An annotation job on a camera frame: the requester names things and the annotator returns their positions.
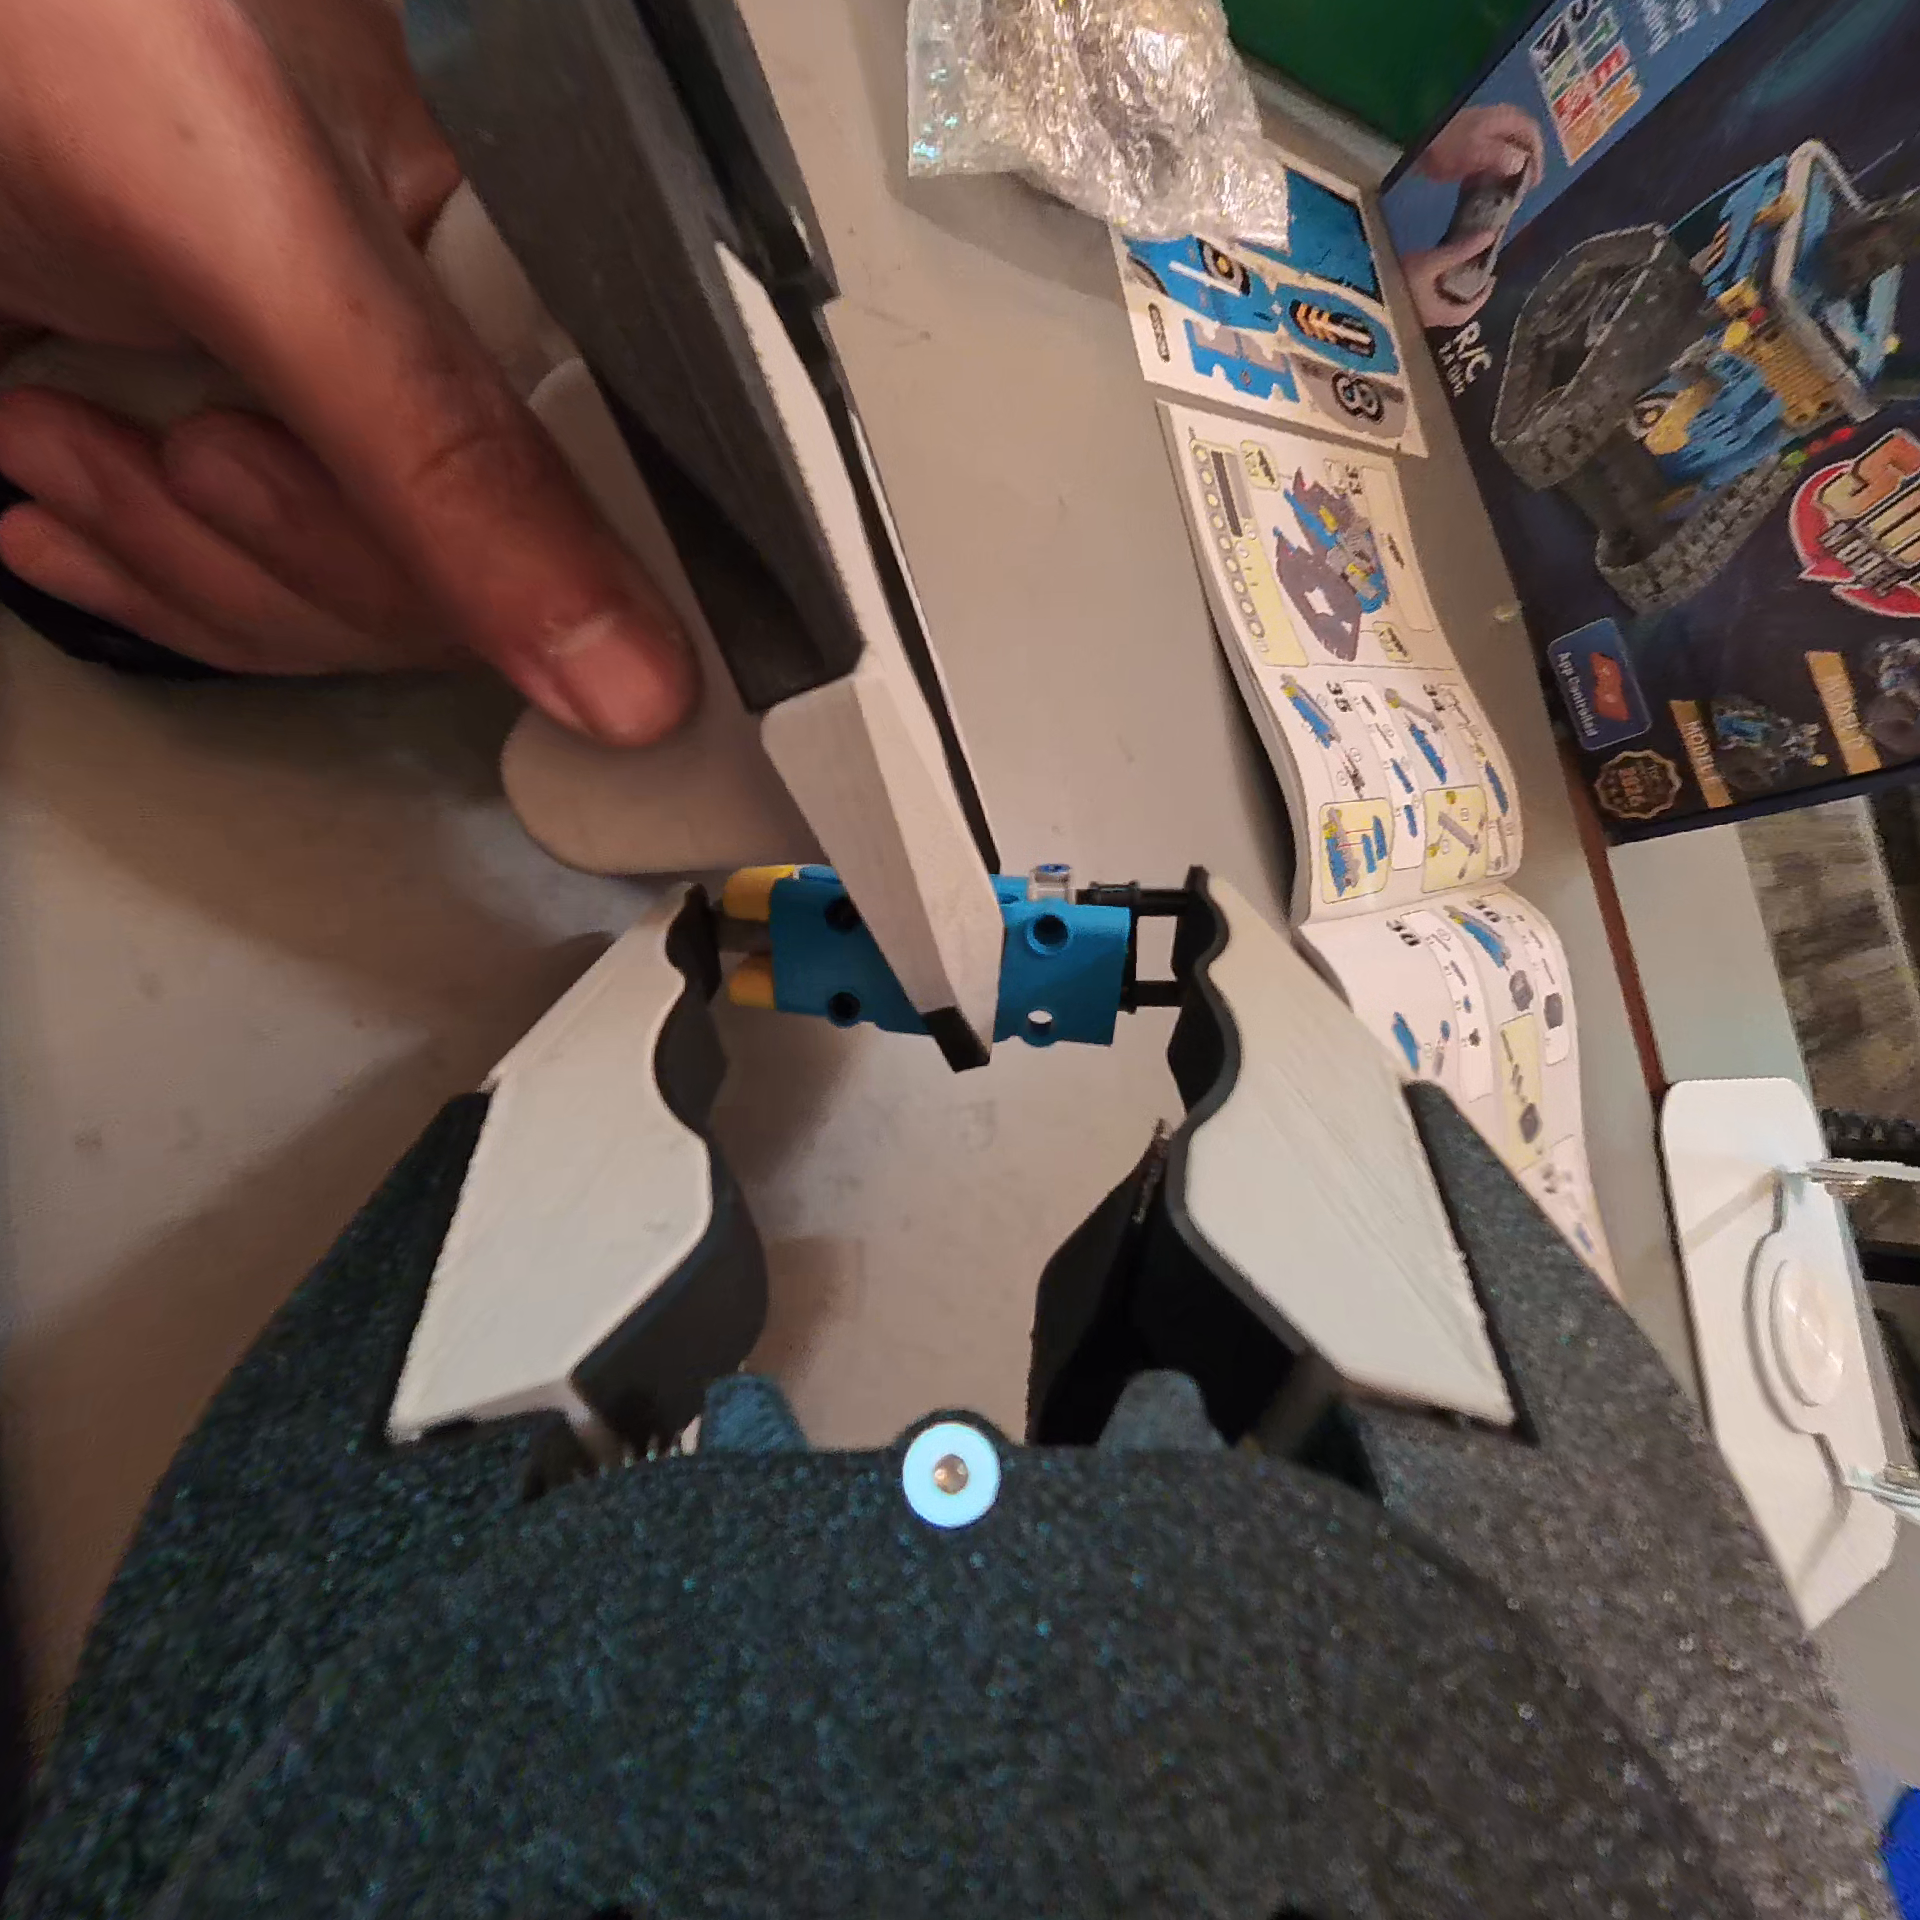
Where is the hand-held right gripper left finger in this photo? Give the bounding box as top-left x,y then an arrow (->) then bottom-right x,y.
389,886 -> 770,1445

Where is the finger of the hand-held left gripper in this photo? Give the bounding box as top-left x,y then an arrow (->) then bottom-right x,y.
719,247 -> 1002,1078

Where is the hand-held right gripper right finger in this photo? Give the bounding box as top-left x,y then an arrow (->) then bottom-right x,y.
1029,867 -> 1518,1433

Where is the blue grey yellow brick assembly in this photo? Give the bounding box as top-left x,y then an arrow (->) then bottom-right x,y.
722,861 -> 1132,1052

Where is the black pin connector piece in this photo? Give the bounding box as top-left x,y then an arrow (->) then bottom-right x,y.
1077,875 -> 1208,1010

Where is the person's left hand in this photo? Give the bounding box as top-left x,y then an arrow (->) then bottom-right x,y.
0,0 -> 700,746

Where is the instruction booklet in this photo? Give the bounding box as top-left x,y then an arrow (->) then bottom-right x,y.
1158,401 -> 1622,1292

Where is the clear plastic parts bag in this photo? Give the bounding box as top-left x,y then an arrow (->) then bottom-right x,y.
908,0 -> 1292,247

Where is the sticker sheet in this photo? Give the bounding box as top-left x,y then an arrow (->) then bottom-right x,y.
1112,155 -> 1431,459

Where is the green plastic bin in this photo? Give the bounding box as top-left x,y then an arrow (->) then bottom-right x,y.
1223,0 -> 1560,150

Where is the toy robot box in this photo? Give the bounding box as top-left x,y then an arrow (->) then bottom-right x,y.
1381,0 -> 1920,846

